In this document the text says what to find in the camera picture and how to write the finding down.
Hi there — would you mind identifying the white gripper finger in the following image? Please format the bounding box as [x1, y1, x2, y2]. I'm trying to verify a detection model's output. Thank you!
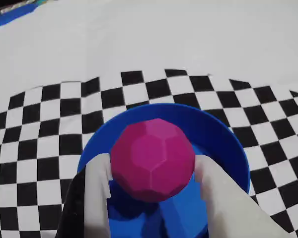
[194, 154, 292, 238]

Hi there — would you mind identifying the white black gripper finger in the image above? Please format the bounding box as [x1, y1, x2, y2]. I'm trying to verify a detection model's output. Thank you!
[56, 153, 114, 238]

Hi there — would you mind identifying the pink faceted ball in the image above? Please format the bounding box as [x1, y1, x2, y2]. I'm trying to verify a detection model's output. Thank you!
[110, 118, 197, 204]

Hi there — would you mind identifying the blue round box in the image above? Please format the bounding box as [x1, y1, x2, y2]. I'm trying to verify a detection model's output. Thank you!
[76, 103, 251, 238]

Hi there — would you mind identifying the black white checkered mat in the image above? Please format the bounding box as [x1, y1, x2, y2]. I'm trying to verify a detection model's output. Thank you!
[0, 0, 298, 238]

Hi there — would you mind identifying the blue tape strip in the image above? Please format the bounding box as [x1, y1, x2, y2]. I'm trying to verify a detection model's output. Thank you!
[0, 3, 39, 30]

